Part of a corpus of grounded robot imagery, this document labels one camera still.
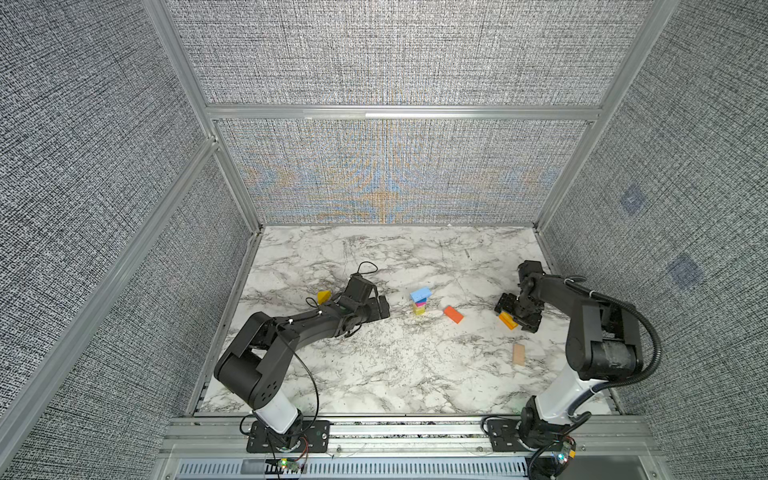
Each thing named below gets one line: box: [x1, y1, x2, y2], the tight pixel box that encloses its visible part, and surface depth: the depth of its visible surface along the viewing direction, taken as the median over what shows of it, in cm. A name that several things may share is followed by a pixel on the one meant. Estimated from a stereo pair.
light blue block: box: [410, 287, 432, 303], surface depth 90 cm
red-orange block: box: [443, 305, 464, 324], surface depth 98 cm
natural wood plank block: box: [513, 344, 525, 366], surface depth 87 cm
